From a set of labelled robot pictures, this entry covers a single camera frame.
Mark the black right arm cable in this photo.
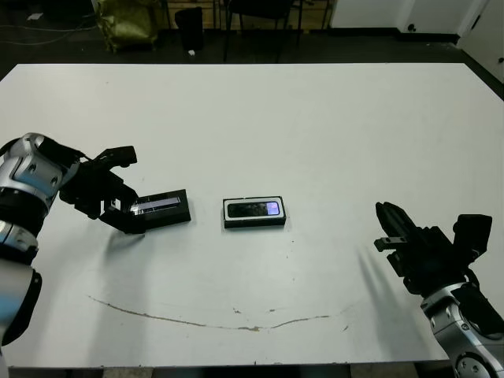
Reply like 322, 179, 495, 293
464, 269, 484, 295

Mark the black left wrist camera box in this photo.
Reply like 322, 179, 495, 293
92, 145, 138, 169

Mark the yellow green sack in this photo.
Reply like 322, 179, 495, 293
96, 0, 158, 52

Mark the white door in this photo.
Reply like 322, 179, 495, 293
458, 0, 504, 80

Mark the black waste bin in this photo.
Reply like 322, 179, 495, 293
174, 6, 205, 51

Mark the black box with white inlay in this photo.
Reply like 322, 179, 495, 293
222, 195, 287, 229

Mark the black office chair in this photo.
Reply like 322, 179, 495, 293
223, 0, 304, 62

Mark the thin light floor cable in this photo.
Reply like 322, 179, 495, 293
0, 17, 99, 46

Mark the black phone-like camera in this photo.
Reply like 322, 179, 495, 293
227, 200, 281, 219

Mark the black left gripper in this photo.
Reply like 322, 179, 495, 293
58, 155, 147, 236

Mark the black box lid silver print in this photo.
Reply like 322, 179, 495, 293
129, 188, 193, 233

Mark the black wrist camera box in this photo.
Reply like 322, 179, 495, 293
92, 145, 138, 169
452, 214, 493, 264

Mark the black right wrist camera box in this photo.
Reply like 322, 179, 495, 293
452, 214, 493, 264

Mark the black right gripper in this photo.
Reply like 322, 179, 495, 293
372, 202, 466, 295

